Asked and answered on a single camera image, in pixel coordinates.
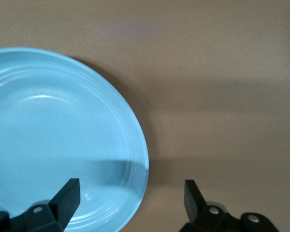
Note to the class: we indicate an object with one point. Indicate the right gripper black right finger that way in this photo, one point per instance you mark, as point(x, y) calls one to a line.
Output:
point(198, 212)

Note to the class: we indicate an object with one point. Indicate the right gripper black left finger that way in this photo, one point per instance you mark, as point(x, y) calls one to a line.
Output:
point(62, 207)

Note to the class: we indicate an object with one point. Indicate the blue plate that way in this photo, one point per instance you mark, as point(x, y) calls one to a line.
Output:
point(50, 135)

